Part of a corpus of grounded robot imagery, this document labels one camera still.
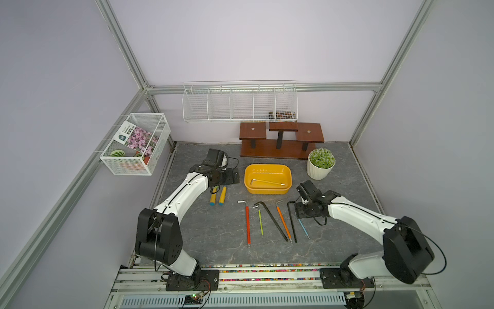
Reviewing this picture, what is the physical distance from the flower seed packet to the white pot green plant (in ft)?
2.43

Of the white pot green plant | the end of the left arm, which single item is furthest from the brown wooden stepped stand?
the end of the left arm

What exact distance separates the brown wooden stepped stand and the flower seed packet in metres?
0.46

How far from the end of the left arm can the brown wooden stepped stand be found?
295mm

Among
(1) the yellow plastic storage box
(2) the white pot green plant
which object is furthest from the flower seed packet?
(2) the white pot green plant

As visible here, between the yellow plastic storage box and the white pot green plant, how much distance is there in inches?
4.6

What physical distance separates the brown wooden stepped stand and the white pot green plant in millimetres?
51

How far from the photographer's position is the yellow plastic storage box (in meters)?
0.98

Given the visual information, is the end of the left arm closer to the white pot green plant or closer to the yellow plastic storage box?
the yellow plastic storage box

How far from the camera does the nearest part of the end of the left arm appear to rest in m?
0.62

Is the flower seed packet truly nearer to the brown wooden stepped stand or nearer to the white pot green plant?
the brown wooden stepped stand

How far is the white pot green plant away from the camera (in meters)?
0.96

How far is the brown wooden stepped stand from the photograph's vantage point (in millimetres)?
1011
